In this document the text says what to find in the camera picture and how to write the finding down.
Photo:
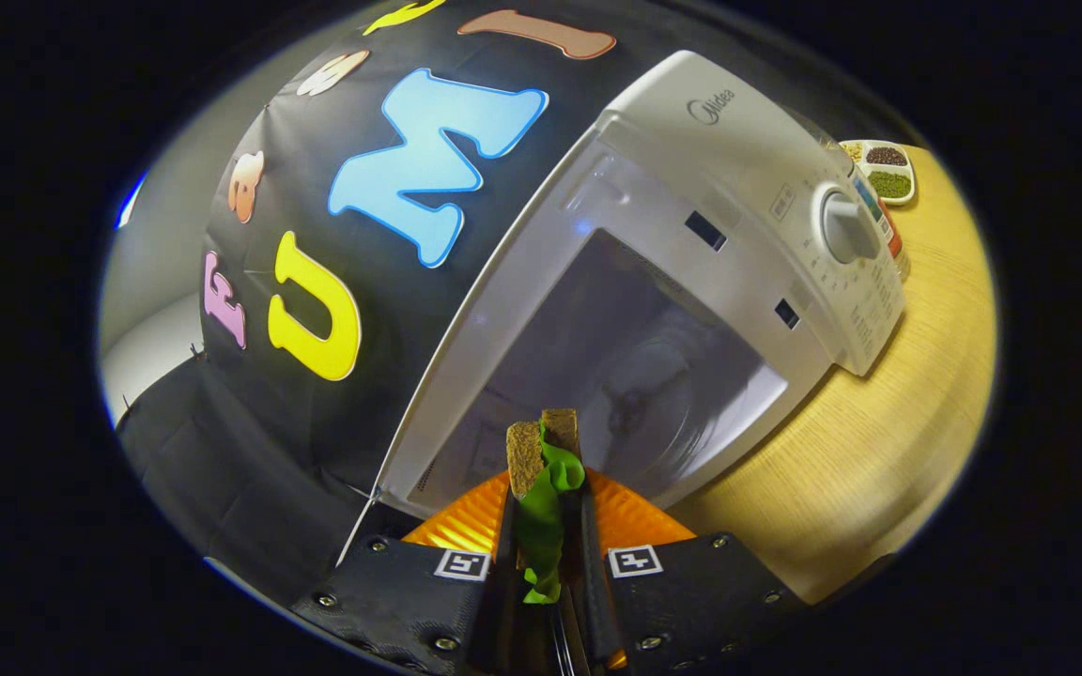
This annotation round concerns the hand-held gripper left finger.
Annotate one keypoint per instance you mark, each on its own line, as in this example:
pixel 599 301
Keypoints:
pixel 494 601

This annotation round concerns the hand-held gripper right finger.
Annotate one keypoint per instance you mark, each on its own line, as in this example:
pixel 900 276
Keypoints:
pixel 597 601

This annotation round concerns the brown bread lettuce sandwich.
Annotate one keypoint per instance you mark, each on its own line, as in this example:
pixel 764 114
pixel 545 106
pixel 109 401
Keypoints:
pixel 541 507

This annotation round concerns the white microwave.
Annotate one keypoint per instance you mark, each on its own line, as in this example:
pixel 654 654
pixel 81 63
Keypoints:
pixel 738 150

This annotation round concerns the clear bottle with red label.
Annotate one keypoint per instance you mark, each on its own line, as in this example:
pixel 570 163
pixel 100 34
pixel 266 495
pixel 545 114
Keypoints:
pixel 891 235

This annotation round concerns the white divided dish of beans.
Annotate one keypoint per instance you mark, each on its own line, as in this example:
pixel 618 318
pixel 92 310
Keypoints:
pixel 888 183

